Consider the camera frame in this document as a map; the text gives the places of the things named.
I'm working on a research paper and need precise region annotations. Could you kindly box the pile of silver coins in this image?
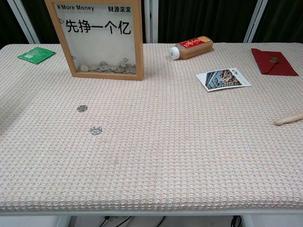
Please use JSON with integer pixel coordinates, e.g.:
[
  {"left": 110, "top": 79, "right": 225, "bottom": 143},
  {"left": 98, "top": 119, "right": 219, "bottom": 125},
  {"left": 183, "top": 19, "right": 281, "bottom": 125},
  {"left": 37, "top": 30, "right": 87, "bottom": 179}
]
[{"left": 78, "top": 60, "right": 137, "bottom": 74}]

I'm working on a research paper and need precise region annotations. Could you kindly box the wooden frame coin box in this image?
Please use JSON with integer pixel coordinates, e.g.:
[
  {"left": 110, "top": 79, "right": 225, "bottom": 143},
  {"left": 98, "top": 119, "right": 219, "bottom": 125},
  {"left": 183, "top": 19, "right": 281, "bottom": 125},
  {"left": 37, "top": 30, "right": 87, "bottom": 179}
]
[{"left": 44, "top": 0, "right": 144, "bottom": 81}]

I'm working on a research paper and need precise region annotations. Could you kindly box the beige woven tablecloth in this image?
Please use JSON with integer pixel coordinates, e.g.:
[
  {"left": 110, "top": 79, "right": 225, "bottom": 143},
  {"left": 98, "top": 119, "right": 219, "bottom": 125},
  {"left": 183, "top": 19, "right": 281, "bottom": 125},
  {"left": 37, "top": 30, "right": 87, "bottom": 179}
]
[{"left": 0, "top": 42, "right": 303, "bottom": 212}]

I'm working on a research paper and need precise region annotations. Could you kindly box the brown bottle with red label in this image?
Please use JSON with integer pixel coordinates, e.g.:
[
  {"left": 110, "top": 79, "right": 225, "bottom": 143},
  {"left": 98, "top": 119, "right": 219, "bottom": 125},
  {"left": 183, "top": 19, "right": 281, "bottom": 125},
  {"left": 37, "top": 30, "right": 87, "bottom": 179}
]
[{"left": 169, "top": 35, "right": 214, "bottom": 61}]

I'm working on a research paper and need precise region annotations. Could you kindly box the photo postcard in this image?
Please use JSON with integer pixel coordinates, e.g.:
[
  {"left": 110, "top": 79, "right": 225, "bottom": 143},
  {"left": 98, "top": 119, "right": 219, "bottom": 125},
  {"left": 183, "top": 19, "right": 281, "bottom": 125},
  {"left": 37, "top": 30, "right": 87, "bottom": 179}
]
[{"left": 195, "top": 68, "right": 252, "bottom": 92}]

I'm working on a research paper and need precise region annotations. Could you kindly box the black partition screen panel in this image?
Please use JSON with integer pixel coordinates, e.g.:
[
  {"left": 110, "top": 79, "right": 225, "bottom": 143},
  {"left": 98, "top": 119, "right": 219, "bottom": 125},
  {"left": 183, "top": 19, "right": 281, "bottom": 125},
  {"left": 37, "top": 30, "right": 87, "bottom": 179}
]
[
  {"left": 250, "top": 0, "right": 303, "bottom": 44},
  {"left": 150, "top": 0, "right": 264, "bottom": 44},
  {"left": 14, "top": 0, "right": 151, "bottom": 44},
  {"left": 0, "top": 0, "right": 33, "bottom": 45}
]

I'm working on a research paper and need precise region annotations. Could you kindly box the green foil sachet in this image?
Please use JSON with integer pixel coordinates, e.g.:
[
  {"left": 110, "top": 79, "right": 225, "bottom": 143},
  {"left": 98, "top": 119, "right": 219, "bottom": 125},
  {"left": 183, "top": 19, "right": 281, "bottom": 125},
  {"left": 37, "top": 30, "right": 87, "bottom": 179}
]
[{"left": 17, "top": 46, "right": 57, "bottom": 65}]

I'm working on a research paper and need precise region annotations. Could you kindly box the red envelope with wax seal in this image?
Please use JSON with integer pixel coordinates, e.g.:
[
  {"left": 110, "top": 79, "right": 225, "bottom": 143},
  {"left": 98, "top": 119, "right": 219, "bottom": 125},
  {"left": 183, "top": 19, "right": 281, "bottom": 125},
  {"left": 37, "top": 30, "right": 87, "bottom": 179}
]
[{"left": 251, "top": 48, "right": 300, "bottom": 77}]

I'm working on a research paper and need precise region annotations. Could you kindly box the light wooden stick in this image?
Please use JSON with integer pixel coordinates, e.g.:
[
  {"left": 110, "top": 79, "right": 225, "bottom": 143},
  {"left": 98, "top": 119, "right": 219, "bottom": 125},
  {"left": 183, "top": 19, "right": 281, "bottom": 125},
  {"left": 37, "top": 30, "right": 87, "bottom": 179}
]
[{"left": 274, "top": 112, "right": 303, "bottom": 126}]

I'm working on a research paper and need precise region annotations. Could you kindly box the black floor cable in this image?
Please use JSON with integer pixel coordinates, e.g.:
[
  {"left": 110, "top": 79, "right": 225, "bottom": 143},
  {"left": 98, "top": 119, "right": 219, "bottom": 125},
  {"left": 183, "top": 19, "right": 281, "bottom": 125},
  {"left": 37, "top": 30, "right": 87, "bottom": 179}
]
[
  {"left": 153, "top": 216, "right": 167, "bottom": 227},
  {"left": 98, "top": 216, "right": 134, "bottom": 227},
  {"left": 230, "top": 215, "right": 242, "bottom": 227}
]

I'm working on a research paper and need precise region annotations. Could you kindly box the white table frame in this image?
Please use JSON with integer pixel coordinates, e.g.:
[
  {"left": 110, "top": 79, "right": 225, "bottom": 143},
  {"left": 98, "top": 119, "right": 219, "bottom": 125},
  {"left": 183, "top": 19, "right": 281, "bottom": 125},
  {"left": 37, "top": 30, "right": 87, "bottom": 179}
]
[{"left": 0, "top": 208, "right": 303, "bottom": 227}]

